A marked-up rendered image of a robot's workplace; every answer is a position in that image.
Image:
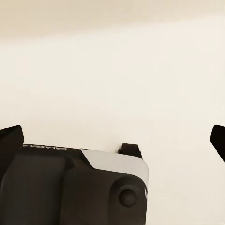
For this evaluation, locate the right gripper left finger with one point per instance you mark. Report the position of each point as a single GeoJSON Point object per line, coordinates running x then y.
{"type": "Point", "coordinates": [11, 140]}

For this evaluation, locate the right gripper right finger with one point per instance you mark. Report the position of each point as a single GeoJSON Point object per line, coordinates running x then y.
{"type": "Point", "coordinates": [217, 138]}

